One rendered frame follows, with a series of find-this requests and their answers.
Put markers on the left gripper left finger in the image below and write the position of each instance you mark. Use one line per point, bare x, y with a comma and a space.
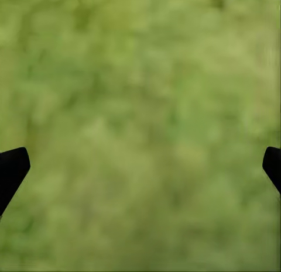
14, 165

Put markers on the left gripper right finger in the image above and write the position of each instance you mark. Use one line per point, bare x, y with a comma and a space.
272, 165

